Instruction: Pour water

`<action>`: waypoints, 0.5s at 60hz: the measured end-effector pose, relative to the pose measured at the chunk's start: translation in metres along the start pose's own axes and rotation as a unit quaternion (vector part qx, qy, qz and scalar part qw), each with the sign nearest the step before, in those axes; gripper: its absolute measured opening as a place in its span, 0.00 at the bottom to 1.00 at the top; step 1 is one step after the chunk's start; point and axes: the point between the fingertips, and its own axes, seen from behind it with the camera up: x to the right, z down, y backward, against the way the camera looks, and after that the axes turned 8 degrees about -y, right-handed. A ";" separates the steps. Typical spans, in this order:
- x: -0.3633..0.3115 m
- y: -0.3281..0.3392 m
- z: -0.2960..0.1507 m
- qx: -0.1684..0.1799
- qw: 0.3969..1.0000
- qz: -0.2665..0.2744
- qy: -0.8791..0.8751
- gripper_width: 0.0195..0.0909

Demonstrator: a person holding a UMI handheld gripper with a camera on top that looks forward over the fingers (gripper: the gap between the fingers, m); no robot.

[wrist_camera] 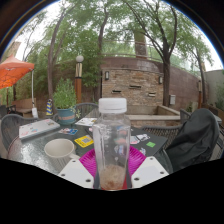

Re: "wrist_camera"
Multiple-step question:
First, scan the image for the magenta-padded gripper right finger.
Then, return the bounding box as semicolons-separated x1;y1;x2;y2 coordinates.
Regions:
126;145;170;189

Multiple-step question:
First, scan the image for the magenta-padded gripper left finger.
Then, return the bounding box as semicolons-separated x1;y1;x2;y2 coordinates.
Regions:
57;146;100;190

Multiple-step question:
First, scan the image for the clear plastic bottle white cap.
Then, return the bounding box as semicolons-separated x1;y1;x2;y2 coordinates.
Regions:
92;97;132;192

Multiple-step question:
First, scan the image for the white ribbed ceramic mug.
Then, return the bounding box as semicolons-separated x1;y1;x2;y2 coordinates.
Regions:
43;138;81;173

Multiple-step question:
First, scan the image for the black laptop with stickers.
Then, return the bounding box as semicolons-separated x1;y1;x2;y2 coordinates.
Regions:
88;124;169;158

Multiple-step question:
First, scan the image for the yellow square card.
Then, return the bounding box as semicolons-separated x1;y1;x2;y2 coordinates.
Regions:
73;134;95;149

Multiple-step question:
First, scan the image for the small blue printed card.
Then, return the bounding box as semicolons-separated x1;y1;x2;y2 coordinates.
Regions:
58;127;79;136

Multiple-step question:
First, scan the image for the white printed paper sheet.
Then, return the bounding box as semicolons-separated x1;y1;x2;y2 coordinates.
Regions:
74;116;98;128

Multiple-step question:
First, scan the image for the black jacket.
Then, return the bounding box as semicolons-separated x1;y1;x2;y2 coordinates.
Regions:
165;107;221;173

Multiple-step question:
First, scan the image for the silver laptop with stickers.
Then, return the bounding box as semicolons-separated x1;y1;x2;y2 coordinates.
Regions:
18;118;61;141

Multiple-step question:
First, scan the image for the blue yellow striped cone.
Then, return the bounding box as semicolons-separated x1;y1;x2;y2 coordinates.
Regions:
45;98;54;117

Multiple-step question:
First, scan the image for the green plant in blue pot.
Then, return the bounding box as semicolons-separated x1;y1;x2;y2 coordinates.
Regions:
52;78;78;126

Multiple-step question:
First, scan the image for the wooden bench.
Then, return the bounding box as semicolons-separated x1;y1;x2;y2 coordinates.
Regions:
11;97;36;116

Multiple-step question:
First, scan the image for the dark-trunked tree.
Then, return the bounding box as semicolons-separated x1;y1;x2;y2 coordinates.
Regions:
126;0;179;108

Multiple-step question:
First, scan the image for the leaning grey-trunked tree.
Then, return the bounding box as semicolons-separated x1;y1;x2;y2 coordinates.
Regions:
45;9;69;101

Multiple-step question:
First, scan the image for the orange patio umbrella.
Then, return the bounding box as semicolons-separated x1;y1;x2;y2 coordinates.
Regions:
0;54;38;118

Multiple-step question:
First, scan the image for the wooden lamp post globe light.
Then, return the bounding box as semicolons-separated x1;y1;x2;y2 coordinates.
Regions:
73;54;85;104

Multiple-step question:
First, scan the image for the wooden lamp post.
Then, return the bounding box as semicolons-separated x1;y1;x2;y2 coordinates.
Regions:
198;79;204;109

